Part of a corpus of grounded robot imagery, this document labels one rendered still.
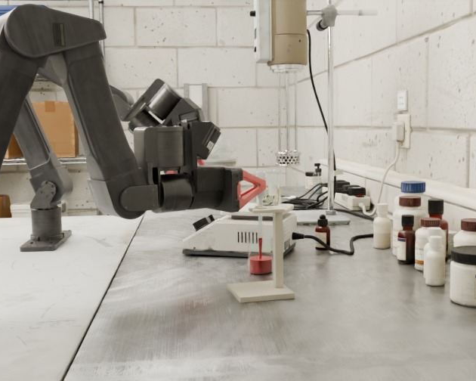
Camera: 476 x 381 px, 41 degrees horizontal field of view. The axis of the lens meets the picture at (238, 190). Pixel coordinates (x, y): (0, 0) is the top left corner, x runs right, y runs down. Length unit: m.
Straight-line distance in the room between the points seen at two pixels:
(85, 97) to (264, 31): 0.81
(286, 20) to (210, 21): 2.10
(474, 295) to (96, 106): 0.56
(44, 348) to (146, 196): 0.26
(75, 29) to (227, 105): 2.82
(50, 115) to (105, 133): 2.47
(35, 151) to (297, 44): 0.67
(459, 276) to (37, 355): 0.54
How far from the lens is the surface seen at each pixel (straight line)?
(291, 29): 1.60
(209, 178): 0.95
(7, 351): 0.77
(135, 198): 0.89
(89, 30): 0.86
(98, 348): 0.75
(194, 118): 1.29
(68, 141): 3.34
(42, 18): 0.84
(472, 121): 1.33
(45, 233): 1.40
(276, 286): 0.94
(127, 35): 3.68
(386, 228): 1.27
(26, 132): 1.40
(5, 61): 0.83
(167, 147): 0.92
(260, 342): 0.74
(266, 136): 3.66
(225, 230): 1.18
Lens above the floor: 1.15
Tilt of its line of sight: 6 degrees down
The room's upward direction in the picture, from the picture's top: 1 degrees counter-clockwise
